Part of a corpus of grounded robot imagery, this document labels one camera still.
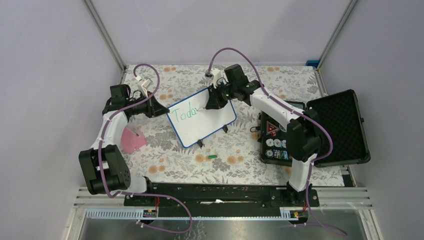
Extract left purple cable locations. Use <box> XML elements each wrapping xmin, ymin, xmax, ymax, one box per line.
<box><xmin>97</xmin><ymin>63</ymin><xmax>194</xmax><ymax>234</ymax></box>

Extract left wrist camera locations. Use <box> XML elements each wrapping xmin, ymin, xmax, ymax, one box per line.
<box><xmin>135</xmin><ymin>76</ymin><xmax>153</xmax><ymax>98</ymax></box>

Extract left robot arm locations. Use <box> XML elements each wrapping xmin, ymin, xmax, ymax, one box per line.
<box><xmin>78</xmin><ymin>84</ymin><xmax>169</xmax><ymax>195</ymax></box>

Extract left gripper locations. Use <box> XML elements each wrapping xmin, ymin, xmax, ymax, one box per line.
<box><xmin>126</xmin><ymin>90</ymin><xmax>169</xmax><ymax>118</ymax></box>

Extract white cable duct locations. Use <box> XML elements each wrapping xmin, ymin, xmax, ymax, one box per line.
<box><xmin>85</xmin><ymin>208</ymin><xmax>299</xmax><ymax>221</ymax></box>

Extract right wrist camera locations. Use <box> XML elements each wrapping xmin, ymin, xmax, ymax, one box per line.
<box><xmin>205</xmin><ymin>68</ymin><xmax>228</xmax><ymax>89</ymax></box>

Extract pink metronome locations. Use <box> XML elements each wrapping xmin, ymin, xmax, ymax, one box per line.
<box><xmin>120</xmin><ymin>127</ymin><xmax>147</xmax><ymax>154</ymax></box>

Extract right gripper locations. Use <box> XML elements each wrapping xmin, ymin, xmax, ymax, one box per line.
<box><xmin>206</xmin><ymin>81</ymin><xmax>237</xmax><ymax>110</ymax></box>

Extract blue framed whiteboard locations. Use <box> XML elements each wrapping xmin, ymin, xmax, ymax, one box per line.
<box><xmin>167</xmin><ymin>88</ymin><xmax>237</xmax><ymax>148</ymax></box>

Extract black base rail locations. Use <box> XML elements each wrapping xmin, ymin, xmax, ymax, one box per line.
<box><xmin>124</xmin><ymin>182</ymin><xmax>320</xmax><ymax>217</ymax></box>

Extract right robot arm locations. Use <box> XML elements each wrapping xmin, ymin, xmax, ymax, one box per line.
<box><xmin>205</xmin><ymin>64</ymin><xmax>330</xmax><ymax>206</ymax></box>

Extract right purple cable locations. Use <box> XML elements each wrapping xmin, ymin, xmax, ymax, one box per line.
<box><xmin>206</xmin><ymin>47</ymin><xmax>349</xmax><ymax>238</ymax></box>

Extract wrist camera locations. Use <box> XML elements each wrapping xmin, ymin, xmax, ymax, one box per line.
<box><xmin>135</xmin><ymin>76</ymin><xmax>153</xmax><ymax>98</ymax></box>
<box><xmin>205</xmin><ymin>68</ymin><xmax>228</xmax><ymax>89</ymax></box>

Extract black open case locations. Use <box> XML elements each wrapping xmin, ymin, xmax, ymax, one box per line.
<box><xmin>254</xmin><ymin>89</ymin><xmax>371</xmax><ymax>168</ymax></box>

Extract blue corner clamp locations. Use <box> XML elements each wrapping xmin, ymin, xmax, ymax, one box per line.
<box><xmin>305</xmin><ymin>60</ymin><xmax>320</xmax><ymax>68</ymax></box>

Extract purple cable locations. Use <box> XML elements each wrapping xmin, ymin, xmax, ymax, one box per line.
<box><xmin>206</xmin><ymin>47</ymin><xmax>349</xmax><ymax>238</ymax></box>
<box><xmin>97</xmin><ymin>63</ymin><xmax>194</xmax><ymax>234</ymax></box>

